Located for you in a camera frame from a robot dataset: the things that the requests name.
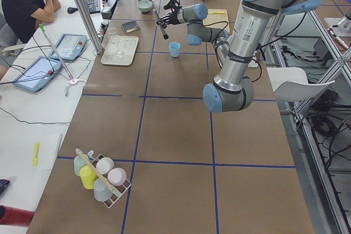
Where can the blue teach pendant tablet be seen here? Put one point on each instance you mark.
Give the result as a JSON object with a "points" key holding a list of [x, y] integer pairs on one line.
{"points": [[70, 46]]}

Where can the metal rod with green tip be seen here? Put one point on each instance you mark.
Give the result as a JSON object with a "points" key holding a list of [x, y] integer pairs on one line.
{"points": [[56, 52]]}

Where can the white plastic cup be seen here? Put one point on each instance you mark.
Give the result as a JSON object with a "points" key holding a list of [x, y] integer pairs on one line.
{"points": [[104, 165]]}

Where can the grey blue plastic cup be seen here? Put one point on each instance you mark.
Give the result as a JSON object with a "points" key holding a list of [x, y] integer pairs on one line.
{"points": [[101, 191]]}

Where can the pink plastic cup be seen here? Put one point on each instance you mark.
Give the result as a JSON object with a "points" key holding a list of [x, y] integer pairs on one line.
{"points": [[117, 176]]}

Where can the white chair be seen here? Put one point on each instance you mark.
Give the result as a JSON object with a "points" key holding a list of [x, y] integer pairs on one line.
{"points": [[291, 84]]}

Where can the aluminium frame post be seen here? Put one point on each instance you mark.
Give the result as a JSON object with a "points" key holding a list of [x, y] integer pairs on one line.
{"points": [[88, 23]]}

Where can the person in black shirt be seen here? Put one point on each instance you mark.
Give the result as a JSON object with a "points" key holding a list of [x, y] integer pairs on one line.
{"points": [[24, 16]]}

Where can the bamboo cutting board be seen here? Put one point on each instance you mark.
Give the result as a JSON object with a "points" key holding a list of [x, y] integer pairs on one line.
{"points": [[218, 20]]}

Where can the light blue plastic cup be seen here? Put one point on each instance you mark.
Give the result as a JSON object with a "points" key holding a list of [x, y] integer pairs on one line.
{"points": [[174, 49]]}

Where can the green bowl of ice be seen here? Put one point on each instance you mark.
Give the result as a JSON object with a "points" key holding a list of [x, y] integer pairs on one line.
{"points": [[145, 6]]}

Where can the grey and yellow folded cloth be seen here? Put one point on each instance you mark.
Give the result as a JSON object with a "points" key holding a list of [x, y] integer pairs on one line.
{"points": [[130, 26]]}

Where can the green plastic cup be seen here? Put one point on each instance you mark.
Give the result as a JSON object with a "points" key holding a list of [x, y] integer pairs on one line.
{"points": [[78, 163]]}

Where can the white wire cup rack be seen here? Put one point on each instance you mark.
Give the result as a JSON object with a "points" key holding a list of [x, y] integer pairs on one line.
{"points": [[117, 191]]}

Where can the clear wine glass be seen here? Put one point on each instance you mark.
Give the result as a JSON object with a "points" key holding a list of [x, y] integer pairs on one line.
{"points": [[115, 39]]}

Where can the black keyboard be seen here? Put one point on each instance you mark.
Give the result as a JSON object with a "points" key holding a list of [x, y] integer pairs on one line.
{"points": [[93, 6]]}

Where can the yellow plastic spoon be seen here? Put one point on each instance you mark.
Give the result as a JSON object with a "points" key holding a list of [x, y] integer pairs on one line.
{"points": [[35, 154]]}

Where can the black computer mouse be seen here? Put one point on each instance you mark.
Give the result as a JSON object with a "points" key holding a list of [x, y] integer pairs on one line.
{"points": [[71, 10]]}

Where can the cream bear tray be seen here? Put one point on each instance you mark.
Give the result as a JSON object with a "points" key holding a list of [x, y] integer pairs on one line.
{"points": [[128, 45]]}

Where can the steel muddler with black tip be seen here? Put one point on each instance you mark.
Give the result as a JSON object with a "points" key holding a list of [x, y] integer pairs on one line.
{"points": [[160, 24]]}

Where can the yellow plastic cup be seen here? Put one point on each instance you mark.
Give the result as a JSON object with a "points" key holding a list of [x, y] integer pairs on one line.
{"points": [[88, 177]]}

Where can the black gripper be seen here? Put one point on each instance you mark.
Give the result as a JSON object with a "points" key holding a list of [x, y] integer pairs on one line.
{"points": [[173, 18]]}

